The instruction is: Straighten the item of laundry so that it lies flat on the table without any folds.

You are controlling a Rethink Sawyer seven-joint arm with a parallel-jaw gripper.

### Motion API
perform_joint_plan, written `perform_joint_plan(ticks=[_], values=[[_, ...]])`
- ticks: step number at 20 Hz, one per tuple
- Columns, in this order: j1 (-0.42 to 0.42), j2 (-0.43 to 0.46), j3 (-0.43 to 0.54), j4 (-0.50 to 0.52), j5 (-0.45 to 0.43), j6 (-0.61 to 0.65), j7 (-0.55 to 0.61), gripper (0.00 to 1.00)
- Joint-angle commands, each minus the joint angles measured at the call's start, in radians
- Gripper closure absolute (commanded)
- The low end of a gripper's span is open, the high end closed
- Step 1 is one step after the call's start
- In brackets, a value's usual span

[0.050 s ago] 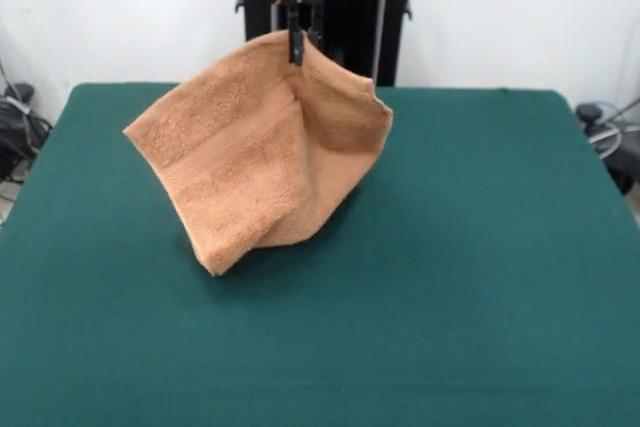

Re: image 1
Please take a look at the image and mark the tan terry towel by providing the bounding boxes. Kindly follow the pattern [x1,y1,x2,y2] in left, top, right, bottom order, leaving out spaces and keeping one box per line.
[122,29,395,278]

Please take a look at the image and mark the dark green table cloth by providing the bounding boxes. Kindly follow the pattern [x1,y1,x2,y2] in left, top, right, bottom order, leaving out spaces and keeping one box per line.
[0,82,640,427]

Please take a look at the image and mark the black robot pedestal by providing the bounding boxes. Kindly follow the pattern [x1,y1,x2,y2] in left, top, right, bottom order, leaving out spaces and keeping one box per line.
[232,0,436,87]

